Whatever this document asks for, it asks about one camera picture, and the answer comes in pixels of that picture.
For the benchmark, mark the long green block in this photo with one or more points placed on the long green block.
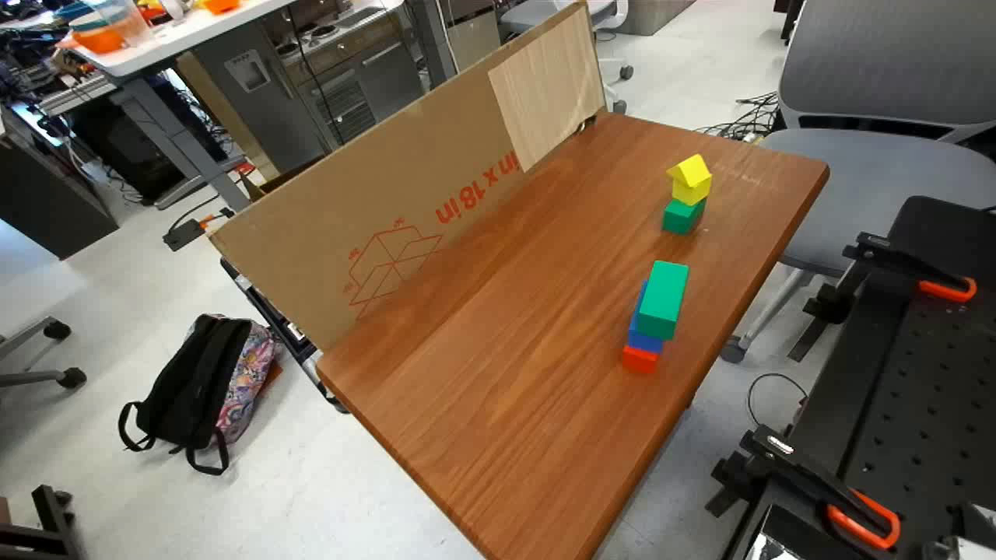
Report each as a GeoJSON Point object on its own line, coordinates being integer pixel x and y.
{"type": "Point", "coordinates": [663, 298]}

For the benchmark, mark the black perforated mounting board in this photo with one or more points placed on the black perforated mounting board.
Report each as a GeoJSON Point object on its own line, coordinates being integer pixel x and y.
{"type": "Point", "coordinates": [923, 393]}

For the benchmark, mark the small green cube block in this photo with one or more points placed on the small green cube block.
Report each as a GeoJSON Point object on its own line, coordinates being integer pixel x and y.
{"type": "Point", "coordinates": [684, 215]}

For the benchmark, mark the black cabinet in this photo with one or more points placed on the black cabinet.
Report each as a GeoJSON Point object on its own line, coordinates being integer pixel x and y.
{"type": "Point", "coordinates": [49, 196]}

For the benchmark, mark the white desk with grey legs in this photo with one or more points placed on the white desk with grey legs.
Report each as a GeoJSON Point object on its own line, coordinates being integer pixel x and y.
{"type": "Point", "coordinates": [174, 62]}

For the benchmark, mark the red block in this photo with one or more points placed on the red block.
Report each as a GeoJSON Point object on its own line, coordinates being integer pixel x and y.
{"type": "Point", "coordinates": [638, 358]}

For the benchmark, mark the yellow house-shaped block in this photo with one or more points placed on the yellow house-shaped block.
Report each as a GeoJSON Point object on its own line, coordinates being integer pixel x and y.
{"type": "Point", "coordinates": [689, 178]}

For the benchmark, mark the chair base with black casters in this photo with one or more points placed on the chair base with black casters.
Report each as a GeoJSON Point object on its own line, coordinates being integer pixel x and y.
{"type": "Point", "coordinates": [43, 358]}

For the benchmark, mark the orange bowl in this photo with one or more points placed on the orange bowl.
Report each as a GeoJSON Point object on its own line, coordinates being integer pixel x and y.
{"type": "Point", "coordinates": [105, 37]}

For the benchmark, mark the blue block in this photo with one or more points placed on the blue block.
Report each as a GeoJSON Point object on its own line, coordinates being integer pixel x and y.
{"type": "Point", "coordinates": [642, 340]}

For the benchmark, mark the black backpack with colourful pattern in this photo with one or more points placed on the black backpack with colourful pattern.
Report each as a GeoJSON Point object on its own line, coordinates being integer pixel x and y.
{"type": "Point", "coordinates": [198, 391]}

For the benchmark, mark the black metal stand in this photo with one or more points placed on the black metal stand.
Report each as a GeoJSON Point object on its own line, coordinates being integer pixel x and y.
{"type": "Point", "coordinates": [49, 525]}

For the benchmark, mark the grey metal drawer cabinet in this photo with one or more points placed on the grey metal drawer cabinet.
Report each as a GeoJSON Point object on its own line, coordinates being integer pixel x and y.
{"type": "Point", "coordinates": [354, 80]}

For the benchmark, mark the brown cardboard panel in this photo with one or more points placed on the brown cardboard panel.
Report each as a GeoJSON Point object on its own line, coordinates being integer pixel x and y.
{"type": "Point", "coordinates": [415, 196]}

